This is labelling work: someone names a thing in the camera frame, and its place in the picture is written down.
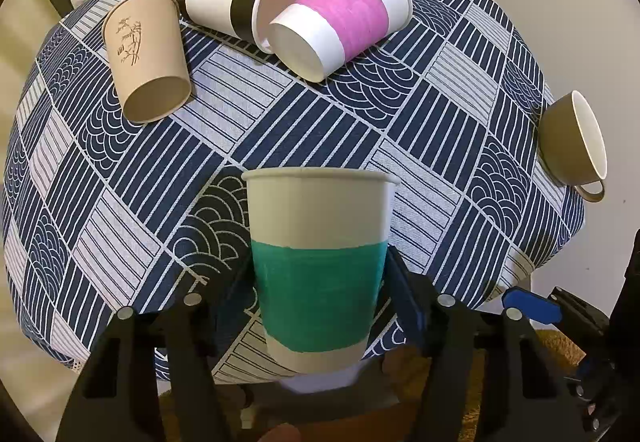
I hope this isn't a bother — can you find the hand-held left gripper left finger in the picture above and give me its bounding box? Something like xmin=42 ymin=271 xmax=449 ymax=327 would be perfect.
xmin=55 ymin=253 xmax=263 ymax=442

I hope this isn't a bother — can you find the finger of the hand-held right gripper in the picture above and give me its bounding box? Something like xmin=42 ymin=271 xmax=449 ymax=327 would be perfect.
xmin=564 ymin=362 xmax=618 ymax=435
xmin=501 ymin=287 xmax=615 ymax=365

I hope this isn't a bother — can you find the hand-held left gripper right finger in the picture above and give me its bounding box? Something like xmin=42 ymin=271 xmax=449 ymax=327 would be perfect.
xmin=382 ymin=246 xmax=583 ymax=442

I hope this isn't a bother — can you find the green band paper cup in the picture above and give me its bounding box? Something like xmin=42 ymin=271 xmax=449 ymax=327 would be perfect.
xmin=241 ymin=166 xmax=401 ymax=375

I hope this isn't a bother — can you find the brown kraft paper cup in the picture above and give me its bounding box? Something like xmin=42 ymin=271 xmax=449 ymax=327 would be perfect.
xmin=103 ymin=0 xmax=194 ymax=124

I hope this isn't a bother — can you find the pink band paper cup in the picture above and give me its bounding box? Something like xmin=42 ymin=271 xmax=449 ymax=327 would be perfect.
xmin=268 ymin=0 xmax=414 ymax=84

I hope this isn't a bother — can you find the brown ceramic teacup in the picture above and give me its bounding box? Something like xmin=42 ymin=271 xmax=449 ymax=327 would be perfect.
xmin=537 ymin=90 xmax=609 ymax=203

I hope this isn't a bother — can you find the navy patterned tablecloth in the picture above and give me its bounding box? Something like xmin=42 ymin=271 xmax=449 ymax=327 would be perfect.
xmin=2 ymin=0 xmax=587 ymax=387

